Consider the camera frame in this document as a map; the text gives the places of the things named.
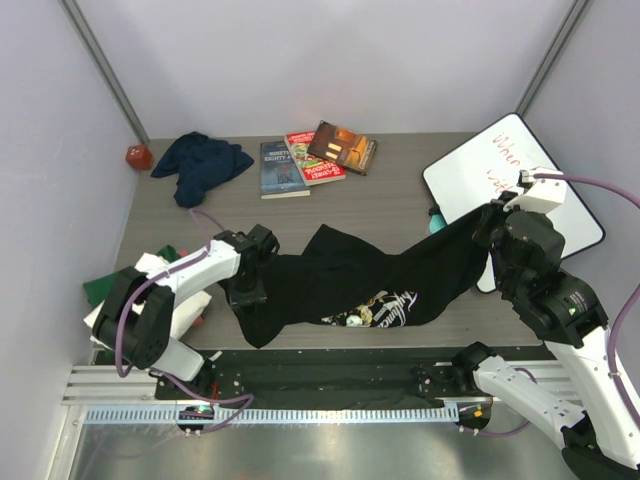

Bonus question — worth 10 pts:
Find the white perforated cable rail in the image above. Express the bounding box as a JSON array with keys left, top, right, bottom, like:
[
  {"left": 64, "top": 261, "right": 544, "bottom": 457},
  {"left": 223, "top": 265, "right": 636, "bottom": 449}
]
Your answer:
[{"left": 84, "top": 404, "right": 459, "bottom": 425}]

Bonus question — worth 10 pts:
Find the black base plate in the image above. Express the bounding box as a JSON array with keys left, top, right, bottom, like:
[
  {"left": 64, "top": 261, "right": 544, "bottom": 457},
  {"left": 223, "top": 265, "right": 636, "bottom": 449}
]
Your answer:
[{"left": 187, "top": 348, "right": 479, "bottom": 410}]

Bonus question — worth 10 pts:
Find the teal cutting mat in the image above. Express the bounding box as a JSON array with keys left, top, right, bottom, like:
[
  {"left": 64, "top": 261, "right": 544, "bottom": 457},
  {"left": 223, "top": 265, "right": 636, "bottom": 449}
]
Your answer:
[{"left": 428, "top": 211, "right": 447, "bottom": 234}]

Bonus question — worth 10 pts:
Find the black t shirt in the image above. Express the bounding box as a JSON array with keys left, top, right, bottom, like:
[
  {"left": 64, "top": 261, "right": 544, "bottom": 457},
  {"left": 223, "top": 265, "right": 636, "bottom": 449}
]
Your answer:
[{"left": 234, "top": 210, "right": 488, "bottom": 348}]

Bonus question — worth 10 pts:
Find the red cover book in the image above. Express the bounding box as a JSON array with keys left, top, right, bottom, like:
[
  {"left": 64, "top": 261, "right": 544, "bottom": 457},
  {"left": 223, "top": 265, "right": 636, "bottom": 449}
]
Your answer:
[{"left": 284, "top": 131, "right": 346, "bottom": 187}]

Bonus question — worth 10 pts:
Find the white folded t shirt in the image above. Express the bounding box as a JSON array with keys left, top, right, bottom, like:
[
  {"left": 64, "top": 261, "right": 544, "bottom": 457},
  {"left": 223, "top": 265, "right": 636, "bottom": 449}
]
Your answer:
[{"left": 82, "top": 252, "right": 213, "bottom": 351}]

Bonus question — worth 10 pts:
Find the white dry-erase board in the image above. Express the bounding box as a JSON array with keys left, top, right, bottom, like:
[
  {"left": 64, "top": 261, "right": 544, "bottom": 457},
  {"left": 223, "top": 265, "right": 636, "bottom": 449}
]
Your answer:
[{"left": 421, "top": 112, "right": 607, "bottom": 294}]

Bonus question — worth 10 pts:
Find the navy blue t shirt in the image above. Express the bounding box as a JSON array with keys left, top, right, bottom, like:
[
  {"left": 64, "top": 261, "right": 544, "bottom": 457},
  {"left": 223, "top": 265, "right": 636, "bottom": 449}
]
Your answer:
[{"left": 151, "top": 132, "right": 254, "bottom": 209}]

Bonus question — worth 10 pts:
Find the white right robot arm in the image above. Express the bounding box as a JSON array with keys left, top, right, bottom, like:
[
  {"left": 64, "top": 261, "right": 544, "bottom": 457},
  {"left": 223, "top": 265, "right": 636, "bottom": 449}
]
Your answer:
[{"left": 451, "top": 201, "right": 639, "bottom": 479}]

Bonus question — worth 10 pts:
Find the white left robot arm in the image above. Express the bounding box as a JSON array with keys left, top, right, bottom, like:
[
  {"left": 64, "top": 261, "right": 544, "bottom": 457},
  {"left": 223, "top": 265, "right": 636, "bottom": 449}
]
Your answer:
[{"left": 91, "top": 225, "right": 279, "bottom": 399}]

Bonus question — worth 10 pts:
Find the small red cube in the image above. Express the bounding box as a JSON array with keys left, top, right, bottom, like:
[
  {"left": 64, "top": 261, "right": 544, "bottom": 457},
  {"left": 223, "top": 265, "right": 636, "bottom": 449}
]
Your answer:
[{"left": 125, "top": 145, "right": 154, "bottom": 171}]

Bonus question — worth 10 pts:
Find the dark cover paperback book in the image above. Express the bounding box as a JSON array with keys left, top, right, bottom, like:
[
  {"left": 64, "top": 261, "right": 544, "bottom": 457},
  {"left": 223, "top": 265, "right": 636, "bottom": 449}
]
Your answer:
[{"left": 307, "top": 121, "right": 379, "bottom": 176}]

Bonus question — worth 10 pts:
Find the pink t shirt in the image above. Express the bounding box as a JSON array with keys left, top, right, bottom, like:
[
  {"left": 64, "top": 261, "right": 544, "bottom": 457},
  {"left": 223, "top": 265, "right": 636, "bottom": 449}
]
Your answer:
[{"left": 177, "top": 249, "right": 204, "bottom": 327}]

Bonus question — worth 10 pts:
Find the green t shirt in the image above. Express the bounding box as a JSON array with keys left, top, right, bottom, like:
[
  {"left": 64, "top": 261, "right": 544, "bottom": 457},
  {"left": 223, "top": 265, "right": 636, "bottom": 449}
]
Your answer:
[{"left": 83, "top": 245, "right": 186, "bottom": 308}]

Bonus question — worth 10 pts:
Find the blue 1984 paperback book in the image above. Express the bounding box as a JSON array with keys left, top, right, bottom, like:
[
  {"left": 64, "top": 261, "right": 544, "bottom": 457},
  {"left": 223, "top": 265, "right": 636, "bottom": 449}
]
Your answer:
[{"left": 260, "top": 141, "right": 310, "bottom": 200}]

